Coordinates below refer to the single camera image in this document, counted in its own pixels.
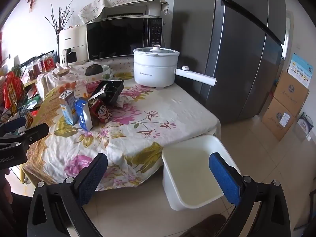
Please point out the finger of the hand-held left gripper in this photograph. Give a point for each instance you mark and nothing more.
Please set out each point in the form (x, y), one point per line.
(13, 125)
(34, 132)

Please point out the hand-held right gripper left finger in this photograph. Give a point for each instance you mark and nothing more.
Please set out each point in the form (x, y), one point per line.
(92, 177)

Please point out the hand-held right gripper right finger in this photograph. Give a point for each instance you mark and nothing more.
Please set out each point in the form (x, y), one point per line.
(224, 180)

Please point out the white plastic bin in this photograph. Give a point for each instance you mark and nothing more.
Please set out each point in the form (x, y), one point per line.
(187, 170)

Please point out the grey milk carton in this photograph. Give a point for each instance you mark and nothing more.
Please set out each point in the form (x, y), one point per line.
(68, 108)

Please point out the blue drink carton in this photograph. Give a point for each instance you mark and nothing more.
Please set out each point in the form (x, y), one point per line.
(84, 116)

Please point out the red cartoon snack cup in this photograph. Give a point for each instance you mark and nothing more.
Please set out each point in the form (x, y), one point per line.
(102, 112)

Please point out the white tissue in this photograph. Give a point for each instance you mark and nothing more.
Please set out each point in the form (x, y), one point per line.
(124, 101)

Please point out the black plastic tray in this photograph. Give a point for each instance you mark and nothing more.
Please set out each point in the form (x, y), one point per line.
(112, 88)

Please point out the red packets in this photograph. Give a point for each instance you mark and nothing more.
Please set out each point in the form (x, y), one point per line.
(11, 88)

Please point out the small orange tomato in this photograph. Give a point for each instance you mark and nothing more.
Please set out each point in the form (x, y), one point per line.
(72, 85)
(65, 86)

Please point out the glass jar with cork lid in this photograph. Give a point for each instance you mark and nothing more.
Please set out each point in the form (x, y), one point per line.
(65, 77)

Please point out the red label jar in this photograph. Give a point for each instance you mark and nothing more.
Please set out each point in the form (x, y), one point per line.
(48, 63)

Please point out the floral tablecloth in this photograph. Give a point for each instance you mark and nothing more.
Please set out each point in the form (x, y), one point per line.
(148, 128)

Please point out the dark green squash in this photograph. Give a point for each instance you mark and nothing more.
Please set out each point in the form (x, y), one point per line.
(93, 69)

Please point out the white ceramic bowl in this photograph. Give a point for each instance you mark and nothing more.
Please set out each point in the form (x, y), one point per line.
(108, 70)

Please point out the printed bag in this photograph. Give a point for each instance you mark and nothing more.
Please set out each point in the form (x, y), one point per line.
(305, 126)

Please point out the cream air fryer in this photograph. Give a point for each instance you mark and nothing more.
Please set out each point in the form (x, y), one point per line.
(74, 39)

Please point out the white electric cooking pot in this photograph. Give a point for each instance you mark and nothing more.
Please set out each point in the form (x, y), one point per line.
(153, 71)

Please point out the black microwave oven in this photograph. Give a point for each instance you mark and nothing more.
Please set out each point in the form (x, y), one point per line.
(116, 39)

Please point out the grey refrigerator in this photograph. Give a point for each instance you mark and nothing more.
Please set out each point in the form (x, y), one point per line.
(234, 54)

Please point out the floral dust cover cloth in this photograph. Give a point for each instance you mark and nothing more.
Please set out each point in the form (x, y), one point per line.
(118, 1)

